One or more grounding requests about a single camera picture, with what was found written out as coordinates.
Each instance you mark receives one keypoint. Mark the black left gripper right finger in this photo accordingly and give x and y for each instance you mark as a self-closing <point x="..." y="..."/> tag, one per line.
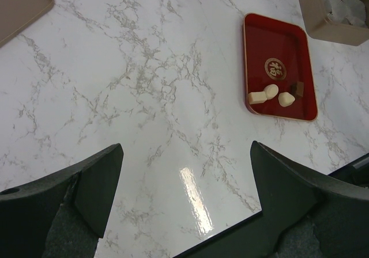
<point x="335" y="204"/>

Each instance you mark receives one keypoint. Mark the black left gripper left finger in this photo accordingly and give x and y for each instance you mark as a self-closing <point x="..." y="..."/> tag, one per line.
<point x="63" y="214"/>

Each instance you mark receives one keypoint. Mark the brown rectangular chocolate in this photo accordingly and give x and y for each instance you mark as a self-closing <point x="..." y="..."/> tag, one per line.
<point x="297" y="89"/>

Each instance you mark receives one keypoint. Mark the cream rectangular chocolate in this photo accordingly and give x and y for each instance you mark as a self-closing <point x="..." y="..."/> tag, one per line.
<point x="257" y="97"/>

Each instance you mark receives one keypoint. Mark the cream heart chocolate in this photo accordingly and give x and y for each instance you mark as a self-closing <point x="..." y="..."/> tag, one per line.
<point x="286" y="99"/>

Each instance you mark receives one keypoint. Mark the cream oval chocolate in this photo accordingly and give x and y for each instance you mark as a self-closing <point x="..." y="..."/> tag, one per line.
<point x="271" y="91"/>

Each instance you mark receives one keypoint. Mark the gold chocolate box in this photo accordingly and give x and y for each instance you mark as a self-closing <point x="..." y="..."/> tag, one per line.
<point x="338" y="21"/>

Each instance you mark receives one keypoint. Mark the red lacquer tray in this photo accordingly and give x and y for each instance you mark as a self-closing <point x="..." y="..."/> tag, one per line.
<point x="276" y="52"/>

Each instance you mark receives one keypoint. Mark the gold box lid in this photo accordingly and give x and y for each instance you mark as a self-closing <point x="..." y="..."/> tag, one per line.
<point x="17" y="15"/>

